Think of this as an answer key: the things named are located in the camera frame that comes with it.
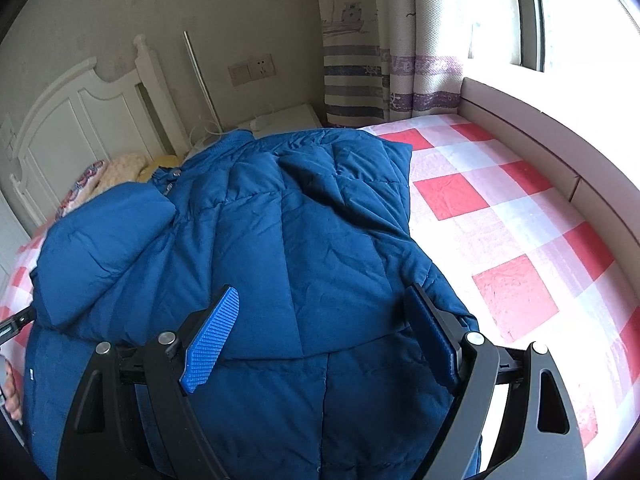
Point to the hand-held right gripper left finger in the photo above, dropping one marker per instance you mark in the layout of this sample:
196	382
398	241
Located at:
210	340

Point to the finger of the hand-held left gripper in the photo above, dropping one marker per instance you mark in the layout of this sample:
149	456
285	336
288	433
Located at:
15	324

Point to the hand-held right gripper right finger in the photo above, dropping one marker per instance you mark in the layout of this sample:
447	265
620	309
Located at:
440	347

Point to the blue puffer jacket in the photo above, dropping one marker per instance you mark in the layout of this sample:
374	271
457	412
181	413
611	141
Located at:
300	235

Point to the person's left hand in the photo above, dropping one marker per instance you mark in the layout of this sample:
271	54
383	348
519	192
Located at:
11	395

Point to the white wardrobe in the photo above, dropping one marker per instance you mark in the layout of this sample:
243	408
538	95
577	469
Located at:
10	240

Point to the red white checked bed sheet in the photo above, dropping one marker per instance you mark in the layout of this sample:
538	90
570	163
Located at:
525	240

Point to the patterned round pillow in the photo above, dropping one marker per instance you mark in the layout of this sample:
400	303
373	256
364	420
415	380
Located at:
82	187

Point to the yellow cushion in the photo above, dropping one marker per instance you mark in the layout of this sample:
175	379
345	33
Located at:
162	165

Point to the beige plush blanket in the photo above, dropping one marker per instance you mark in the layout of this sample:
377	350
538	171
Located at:
122	170

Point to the white wooden headboard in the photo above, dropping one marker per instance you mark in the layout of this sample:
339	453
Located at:
75	125

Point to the white nightstand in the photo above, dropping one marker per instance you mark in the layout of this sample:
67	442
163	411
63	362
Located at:
295	117

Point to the beige window ledge panel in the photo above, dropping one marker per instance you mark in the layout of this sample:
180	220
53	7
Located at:
550	135

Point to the thin white rod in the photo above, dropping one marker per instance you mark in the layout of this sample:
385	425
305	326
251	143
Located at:
200	80

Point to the striped printed curtain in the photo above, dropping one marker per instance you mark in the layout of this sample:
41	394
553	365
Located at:
360	60

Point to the window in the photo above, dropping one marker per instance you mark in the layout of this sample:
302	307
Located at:
590	20

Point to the beige wall socket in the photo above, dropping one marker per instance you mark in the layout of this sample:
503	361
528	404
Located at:
252	68

